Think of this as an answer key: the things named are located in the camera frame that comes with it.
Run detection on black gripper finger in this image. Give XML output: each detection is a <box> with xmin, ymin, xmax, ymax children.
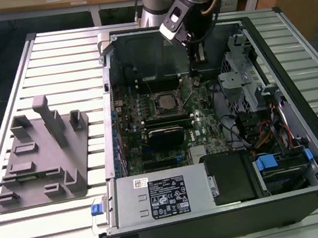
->
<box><xmin>187</xmin><ymin>40</ymin><xmax>210</xmax><ymax>77</ymax></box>

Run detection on silver CPU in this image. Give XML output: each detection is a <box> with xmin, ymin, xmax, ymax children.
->
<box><xmin>156</xmin><ymin>92</ymin><xmax>178</xmax><ymax>111</ymax></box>

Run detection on CPU socket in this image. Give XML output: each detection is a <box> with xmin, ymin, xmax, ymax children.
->
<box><xmin>150</xmin><ymin>90</ymin><xmax>184</xmax><ymax>118</ymax></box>

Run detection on green motherboard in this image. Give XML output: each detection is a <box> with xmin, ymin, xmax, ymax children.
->
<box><xmin>109</xmin><ymin>69</ymin><xmax>233</xmax><ymax>178</ymax></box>

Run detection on silver metal drive cage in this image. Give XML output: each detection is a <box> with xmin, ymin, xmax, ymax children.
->
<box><xmin>211</xmin><ymin>31</ymin><xmax>269</xmax><ymax>119</ymax></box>

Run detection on RAM slot white latches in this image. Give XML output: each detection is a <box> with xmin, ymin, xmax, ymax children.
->
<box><xmin>146</xmin><ymin>119</ymin><xmax>194</xmax><ymax>130</ymax></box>
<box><xmin>144</xmin><ymin>113</ymin><xmax>192</xmax><ymax>125</ymax></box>

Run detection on black graphics card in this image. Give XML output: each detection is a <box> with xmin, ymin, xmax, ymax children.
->
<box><xmin>145</xmin><ymin>124</ymin><xmax>187</xmax><ymax>152</ymax></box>

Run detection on silver chipset heatsink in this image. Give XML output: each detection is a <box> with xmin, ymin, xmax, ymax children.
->
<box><xmin>188</xmin><ymin>144</ymin><xmax>210</xmax><ymax>166</ymax></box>

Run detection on black expansion slot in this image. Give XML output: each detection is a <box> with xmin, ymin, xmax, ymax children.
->
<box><xmin>143</xmin><ymin>157</ymin><xmax>178</xmax><ymax>171</ymax></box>

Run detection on blue disk carrier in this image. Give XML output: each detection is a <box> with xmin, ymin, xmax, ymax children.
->
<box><xmin>253</xmin><ymin>152</ymin><xmax>280</xmax><ymax>173</ymax></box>

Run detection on blue plastic clip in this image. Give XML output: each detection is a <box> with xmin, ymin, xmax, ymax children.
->
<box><xmin>303</xmin><ymin>147</ymin><xmax>314</xmax><ymax>162</ymax></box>

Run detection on black disk drive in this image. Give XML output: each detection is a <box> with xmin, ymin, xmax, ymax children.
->
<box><xmin>258</xmin><ymin>153</ymin><xmax>318</xmax><ymax>197</ymax></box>

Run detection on silver power supply unit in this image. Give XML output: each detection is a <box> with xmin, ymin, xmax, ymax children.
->
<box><xmin>99</xmin><ymin>163</ymin><xmax>223</xmax><ymax>232</ymax></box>

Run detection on blue release latch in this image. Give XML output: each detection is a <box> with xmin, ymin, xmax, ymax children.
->
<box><xmin>89</xmin><ymin>201</ymin><xmax>105</xmax><ymax>217</ymax></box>

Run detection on grey parts rack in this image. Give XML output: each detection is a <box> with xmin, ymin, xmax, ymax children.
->
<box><xmin>0</xmin><ymin>90</ymin><xmax>101</xmax><ymax>214</ymax></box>

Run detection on green RAM stick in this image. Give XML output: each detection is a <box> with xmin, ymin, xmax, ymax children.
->
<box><xmin>15</xmin><ymin>169</ymin><xmax>61</xmax><ymax>185</ymax></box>

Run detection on black camera cable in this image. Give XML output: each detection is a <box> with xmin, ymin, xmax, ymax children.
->
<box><xmin>187</xmin><ymin>0</ymin><xmax>227</xmax><ymax>45</ymax></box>

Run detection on yellow orange wire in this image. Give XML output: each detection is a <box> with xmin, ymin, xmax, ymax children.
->
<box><xmin>253</xmin><ymin>132</ymin><xmax>273</xmax><ymax>150</ymax></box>

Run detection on red wire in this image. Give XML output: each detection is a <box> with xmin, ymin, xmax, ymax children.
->
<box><xmin>281</xmin><ymin>118</ymin><xmax>296</xmax><ymax>151</ymax></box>

